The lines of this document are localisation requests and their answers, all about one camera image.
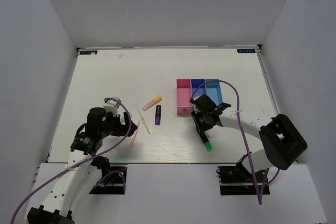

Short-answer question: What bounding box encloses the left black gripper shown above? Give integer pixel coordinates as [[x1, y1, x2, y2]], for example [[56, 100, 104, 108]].
[[100, 110, 138, 137]]

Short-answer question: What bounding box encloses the green black highlighter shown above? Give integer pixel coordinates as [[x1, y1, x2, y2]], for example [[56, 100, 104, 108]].
[[204, 141, 212, 151]]

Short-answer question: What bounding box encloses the purple black highlighter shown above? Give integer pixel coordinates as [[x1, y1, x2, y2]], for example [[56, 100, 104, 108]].
[[154, 105, 162, 125]]

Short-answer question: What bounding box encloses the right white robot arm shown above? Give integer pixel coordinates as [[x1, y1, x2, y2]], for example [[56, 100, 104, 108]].
[[191, 94, 308, 182]]

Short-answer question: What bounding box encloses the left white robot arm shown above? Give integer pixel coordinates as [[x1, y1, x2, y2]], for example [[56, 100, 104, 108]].
[[27, 107, 137, 223]]

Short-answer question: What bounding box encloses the pink thin pen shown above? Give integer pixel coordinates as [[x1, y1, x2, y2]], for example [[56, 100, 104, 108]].
[[130, 120, 141, 148]]

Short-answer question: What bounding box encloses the pink drawer box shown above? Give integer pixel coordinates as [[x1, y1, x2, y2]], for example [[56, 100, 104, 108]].
[[176, 79, 193, 115]]

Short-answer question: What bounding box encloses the light blue drawer box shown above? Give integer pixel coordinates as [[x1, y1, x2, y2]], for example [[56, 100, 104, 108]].
[[205, 79, 223, 105]]

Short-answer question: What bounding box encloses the yellow thin pen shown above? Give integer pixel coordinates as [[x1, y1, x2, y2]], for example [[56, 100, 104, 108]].
[[137, 108, 151, 134]]

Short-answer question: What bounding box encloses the left corner label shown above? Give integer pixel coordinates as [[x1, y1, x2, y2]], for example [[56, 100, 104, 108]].
[[79, 50, 98, 55]]

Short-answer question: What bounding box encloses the corner label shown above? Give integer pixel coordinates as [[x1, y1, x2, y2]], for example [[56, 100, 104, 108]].
[[79, 50, 98, 55], [237, 48, 256, 54]]

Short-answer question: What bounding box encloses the right corner label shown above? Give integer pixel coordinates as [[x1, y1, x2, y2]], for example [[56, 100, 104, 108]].
[[237, 48, 256, 54]]

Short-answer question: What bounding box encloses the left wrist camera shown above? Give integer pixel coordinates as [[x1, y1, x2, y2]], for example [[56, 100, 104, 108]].
[[103, 97, 121, 116]]

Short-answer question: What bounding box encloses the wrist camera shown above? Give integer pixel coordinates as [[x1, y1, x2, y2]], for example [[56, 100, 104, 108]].
[[190, 99, 199, 113], [103, 97, 121, 116]]

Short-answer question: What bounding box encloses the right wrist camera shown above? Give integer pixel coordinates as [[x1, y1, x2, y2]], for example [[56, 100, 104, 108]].
[[190, 99, 199, 113]]

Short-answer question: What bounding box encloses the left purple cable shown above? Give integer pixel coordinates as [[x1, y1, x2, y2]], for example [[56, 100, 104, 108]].
[[10, 98, 132, 224]]

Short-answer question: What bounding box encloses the purple cable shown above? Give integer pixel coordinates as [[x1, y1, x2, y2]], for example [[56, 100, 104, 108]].
[[10, 98, 132, 224], [189, 79, 281, 206]]

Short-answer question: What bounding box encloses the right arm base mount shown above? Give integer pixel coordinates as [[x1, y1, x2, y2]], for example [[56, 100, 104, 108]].
[[216, 154, 257, 196]]

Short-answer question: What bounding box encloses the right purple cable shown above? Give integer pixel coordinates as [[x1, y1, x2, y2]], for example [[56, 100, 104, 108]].
[[189, 79, 281, 206]]

